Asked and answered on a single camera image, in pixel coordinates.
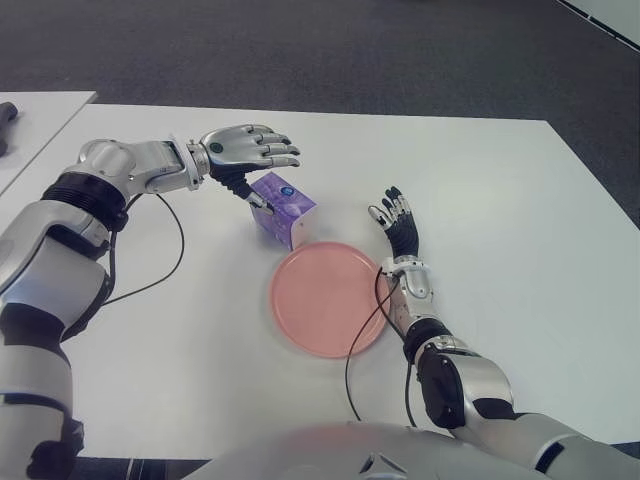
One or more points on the robot left hand black silver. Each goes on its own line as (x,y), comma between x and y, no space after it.
(240,150)

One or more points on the robot right hand black silver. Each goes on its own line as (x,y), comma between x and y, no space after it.
(402,230)

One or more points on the purple tissue paper pack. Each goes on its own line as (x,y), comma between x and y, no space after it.
(290,205)

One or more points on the robot right arm silver black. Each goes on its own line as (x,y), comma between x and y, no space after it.
(450,360)

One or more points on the robot left arm silver black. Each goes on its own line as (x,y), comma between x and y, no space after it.
(75,240)

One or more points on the pink round plate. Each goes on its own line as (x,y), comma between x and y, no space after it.
(330,300)

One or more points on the silver robot torso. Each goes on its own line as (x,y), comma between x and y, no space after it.
(350,455)

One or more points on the black object on side table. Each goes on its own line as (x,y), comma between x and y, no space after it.
(6,112)

